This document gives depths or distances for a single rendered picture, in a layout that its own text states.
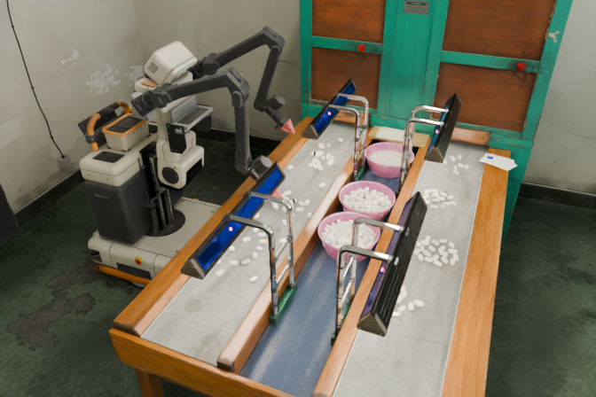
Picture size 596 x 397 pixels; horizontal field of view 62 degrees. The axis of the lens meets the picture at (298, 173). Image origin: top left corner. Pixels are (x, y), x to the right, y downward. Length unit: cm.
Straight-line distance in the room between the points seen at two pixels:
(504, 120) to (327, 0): 116
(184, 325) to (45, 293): 158
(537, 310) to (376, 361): 157
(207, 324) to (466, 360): 87
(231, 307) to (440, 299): 77
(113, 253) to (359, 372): 176
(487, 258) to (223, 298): 105
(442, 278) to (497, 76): 122
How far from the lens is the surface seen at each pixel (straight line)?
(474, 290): 198
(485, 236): 224
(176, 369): 181
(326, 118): 237
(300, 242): 208
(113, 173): 268
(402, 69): 286
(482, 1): 271
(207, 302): 190
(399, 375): 170
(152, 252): 289
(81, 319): 306
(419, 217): 174
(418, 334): 181
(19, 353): 303
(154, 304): 190
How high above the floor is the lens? 209
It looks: 32 degrees down
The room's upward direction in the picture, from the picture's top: 1 degrees counter-clockwise
